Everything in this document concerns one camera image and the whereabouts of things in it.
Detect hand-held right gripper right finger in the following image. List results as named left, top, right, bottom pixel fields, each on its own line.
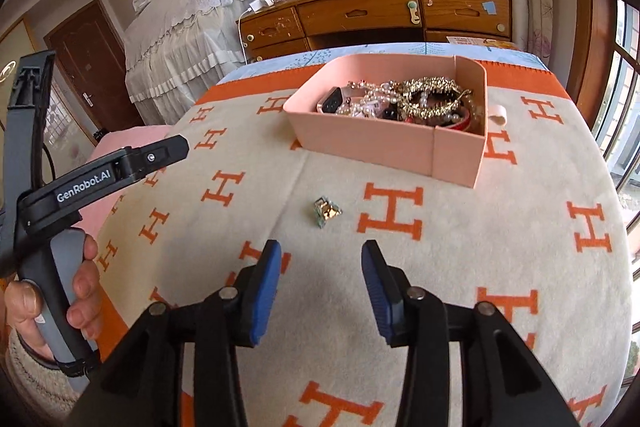
left=361, top=239, right=581, bottom=427

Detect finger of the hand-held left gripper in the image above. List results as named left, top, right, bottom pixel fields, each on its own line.
left=132, top=134, right=190, bottom=180

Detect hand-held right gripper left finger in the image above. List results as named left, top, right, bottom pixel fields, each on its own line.
left=67, top=239, right=283, bottom=427

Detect blue gold flower brooch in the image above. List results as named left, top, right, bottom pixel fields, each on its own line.
left=312, top=196, right=343, bottom=228

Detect pink jewelry box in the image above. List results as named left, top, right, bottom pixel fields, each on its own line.
left=282, top=52, right=507, bottom=188

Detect person's left forearm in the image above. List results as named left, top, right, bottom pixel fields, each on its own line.
left=5, top=329, right=81, bottom=413

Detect person's left hand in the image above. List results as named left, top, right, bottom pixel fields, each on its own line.
left=5, top=234, right=103, bottom=360

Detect pink blanket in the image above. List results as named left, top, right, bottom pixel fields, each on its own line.
left=75, top=126, right=176, bottom=238

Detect orange patterned cream blanket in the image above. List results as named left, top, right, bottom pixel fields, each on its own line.
left=95, top=57, right=631, bottom=427

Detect white lace furniture cover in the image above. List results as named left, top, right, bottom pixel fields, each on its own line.
left=122, top=0, right=256, bottom=125

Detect brown wooden door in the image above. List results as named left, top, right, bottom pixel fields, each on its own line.
left=44, top=0, right=146, bottom=128

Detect gold rhinestone hair comb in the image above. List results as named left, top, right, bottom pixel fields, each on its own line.
left=400, top=77, right=473, bottom=128

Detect wooden desk with drawers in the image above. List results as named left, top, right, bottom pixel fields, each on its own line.
left=236, top=0, right=513, bottom=62

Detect pink white paper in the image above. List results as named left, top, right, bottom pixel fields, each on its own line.
left=446, top=36, right=516, bottom=50

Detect window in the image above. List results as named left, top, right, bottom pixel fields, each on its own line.
left=590, top=0, right=640, bottom=383

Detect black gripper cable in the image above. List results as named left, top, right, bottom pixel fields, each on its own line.
left=40, top=142, right=57, bottom=185

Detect white charger cable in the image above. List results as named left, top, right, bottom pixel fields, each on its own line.
left=237, top=9, right=252, bottom=62

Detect pink strap smartwatch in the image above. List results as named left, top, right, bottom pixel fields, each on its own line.
left=315, top=87, right=352, bottom=114

